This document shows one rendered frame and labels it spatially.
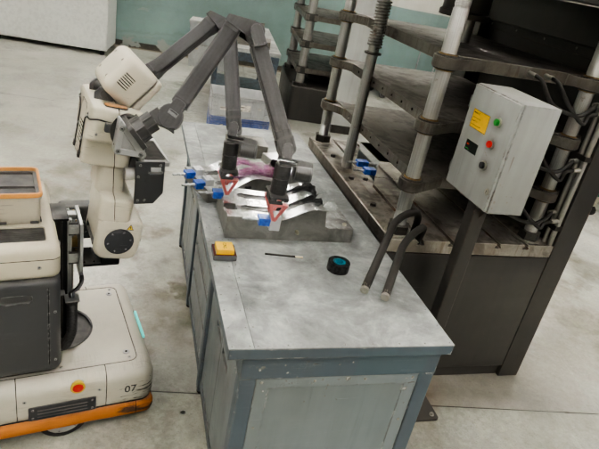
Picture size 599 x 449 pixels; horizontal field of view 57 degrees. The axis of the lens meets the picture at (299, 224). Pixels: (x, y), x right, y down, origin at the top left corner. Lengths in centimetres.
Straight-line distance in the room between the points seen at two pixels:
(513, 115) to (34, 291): 168
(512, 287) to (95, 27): 696
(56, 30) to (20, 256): 692
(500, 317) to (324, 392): 136
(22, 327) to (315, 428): 102
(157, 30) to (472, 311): 743
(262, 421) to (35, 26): 754
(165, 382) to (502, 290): 161
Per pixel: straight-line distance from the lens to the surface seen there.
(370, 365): 175
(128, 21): 935
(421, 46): 260
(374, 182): 276
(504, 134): 205
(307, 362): 166
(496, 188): 208
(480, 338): 295
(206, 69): 185
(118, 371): 226
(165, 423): 245
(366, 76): 293
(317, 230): 214
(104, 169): 205
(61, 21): 866
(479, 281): 271
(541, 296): 299
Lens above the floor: 178
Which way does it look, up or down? 26 degrees down
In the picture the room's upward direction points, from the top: 12 degrees clockwise
